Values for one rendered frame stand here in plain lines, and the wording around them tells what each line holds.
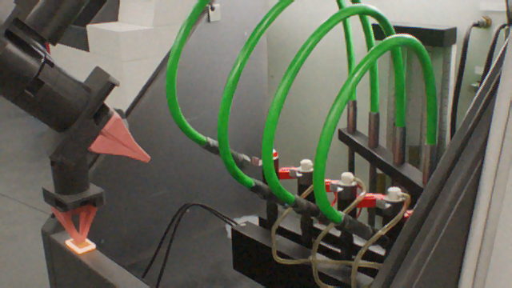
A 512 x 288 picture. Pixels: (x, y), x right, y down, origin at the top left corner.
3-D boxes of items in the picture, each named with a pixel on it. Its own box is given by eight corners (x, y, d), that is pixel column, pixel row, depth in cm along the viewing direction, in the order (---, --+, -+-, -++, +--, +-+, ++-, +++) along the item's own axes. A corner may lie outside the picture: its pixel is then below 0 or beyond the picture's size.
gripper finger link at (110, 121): (170, 150, 65) (99, 101, 60) (130, 204, 65) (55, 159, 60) (151, 134, 71) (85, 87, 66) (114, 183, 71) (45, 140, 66)
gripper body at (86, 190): (78, 185, 106) (72, 145, 104) (106, 201, 99) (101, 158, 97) (42, 196, 102) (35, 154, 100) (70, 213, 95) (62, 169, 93)
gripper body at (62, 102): (126, 86, 61) (64, 40, 57) (63, 167, 61) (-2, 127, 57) (110, 74, 67) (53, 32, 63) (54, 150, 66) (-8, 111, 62)
